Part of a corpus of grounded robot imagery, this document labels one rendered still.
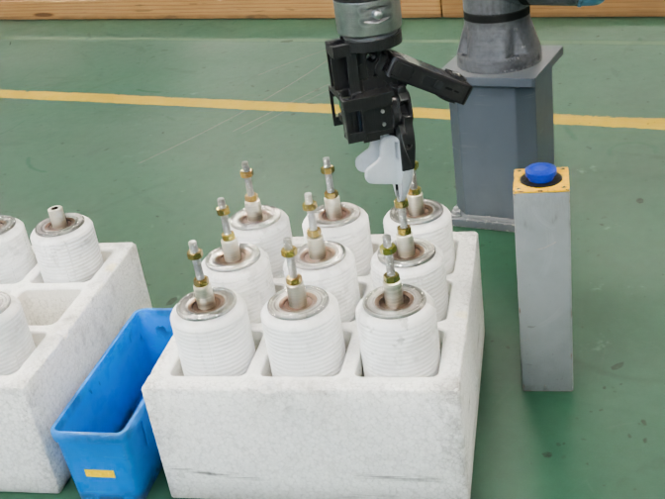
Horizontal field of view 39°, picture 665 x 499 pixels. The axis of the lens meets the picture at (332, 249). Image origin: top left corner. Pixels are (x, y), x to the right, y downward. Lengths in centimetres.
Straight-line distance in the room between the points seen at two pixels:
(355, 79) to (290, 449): 45
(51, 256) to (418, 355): 62
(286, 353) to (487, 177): 75
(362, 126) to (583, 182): 94
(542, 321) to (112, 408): 62
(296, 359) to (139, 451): 26
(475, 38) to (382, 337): 75
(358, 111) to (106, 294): 55
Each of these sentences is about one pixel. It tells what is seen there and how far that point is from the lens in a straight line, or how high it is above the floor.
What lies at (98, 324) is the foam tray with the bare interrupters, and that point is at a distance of 144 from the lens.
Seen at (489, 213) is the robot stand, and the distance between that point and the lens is 180.
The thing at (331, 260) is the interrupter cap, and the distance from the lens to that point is 122.
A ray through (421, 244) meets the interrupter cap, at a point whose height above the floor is 25.
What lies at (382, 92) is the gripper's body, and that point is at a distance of 110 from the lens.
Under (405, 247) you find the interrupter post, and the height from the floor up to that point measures 27.
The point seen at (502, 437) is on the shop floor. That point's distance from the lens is 130.
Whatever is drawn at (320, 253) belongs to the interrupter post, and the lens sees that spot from 123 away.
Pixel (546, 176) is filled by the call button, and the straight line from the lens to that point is 122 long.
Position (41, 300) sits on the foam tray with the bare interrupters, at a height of 16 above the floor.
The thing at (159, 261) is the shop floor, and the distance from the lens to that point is 188.
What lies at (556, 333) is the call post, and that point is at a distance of 132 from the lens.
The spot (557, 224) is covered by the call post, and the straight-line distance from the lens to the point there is 123.
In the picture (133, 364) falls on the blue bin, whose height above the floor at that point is 6.
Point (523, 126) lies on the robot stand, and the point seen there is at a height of 20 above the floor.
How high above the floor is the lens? 83
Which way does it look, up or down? 28 degrees down
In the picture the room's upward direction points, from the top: 9 degrees counter-clockwise
